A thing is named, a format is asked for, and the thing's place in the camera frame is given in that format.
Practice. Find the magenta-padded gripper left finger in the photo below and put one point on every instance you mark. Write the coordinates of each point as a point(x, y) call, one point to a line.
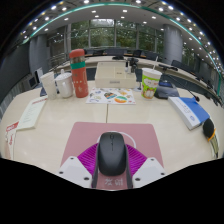
point(74, 168)

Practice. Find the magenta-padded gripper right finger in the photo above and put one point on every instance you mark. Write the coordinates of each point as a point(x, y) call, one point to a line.
point(148, 168)

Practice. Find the black computer mouse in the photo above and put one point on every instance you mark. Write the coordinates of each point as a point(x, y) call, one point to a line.
point(112, 153)

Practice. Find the pink mouse pad with drawing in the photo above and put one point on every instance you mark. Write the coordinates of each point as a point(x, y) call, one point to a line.
point(83, 136)

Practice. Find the blue and white book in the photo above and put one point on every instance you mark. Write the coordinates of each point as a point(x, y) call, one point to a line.
point(188, 111)

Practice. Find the white booklet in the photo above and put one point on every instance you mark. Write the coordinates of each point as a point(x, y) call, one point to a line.
point(31, 113)

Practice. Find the red and white leaflet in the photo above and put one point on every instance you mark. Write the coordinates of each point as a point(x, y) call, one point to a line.
point(10, 138)

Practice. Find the handheld microphone with black foam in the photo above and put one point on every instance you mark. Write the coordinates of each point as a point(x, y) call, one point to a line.
point(208, 128)

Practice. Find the dark gooseneck conference microphone unit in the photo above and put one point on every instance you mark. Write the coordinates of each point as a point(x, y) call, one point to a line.
point(43, 91)
point(166, 90)

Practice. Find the colourful sticker sheet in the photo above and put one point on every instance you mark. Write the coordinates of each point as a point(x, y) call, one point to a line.
point(111, 96)

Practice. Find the printed paper cup with straw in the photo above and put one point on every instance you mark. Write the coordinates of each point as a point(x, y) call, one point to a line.
point(150, 85)

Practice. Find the white lidded mug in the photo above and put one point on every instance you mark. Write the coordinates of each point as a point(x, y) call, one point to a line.
point(64, 85)

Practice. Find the red thermos bottle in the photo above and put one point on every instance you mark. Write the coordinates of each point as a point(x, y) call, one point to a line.
point(79, 76)

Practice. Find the cream cardboard box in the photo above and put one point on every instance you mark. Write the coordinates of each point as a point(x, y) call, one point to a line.
point(115, 76)

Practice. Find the curved beige conference desk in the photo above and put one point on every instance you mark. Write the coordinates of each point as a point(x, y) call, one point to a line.
point(100, 60)

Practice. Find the dark office chairs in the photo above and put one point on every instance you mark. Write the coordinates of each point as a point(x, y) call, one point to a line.
point(136, 53)

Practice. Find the ceiling lights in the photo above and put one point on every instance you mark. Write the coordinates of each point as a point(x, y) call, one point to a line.
point(125, 11)

